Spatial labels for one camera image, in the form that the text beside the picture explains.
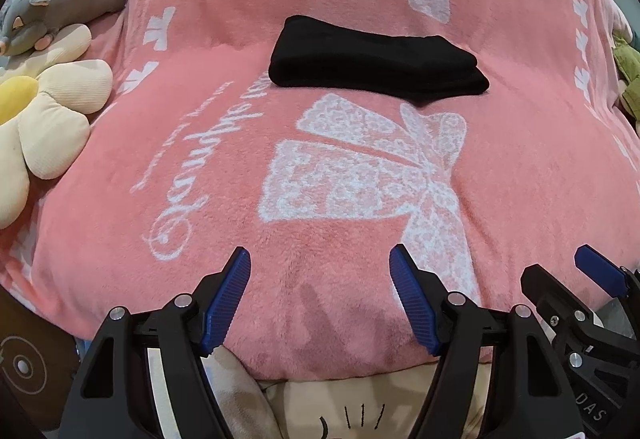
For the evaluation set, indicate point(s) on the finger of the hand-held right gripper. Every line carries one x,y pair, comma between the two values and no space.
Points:
600,269
547,286

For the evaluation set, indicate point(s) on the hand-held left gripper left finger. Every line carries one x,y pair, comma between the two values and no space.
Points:
225,304

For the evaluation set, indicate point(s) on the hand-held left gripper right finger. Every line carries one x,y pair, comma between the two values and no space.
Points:
415,304

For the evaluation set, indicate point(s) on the black pants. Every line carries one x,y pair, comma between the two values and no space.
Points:
375,64

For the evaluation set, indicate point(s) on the beige plush cushion with face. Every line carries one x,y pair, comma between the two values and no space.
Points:
350,399

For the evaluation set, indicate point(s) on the brown box with circle print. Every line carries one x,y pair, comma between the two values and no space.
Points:
30,344

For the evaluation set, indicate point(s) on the olive green quilted jacket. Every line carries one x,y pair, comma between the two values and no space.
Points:
629,61

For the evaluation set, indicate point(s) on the cream flower plush pillow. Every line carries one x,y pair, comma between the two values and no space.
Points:
50,134

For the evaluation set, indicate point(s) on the pink blanket with white bows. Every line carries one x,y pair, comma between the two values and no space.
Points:
225,34

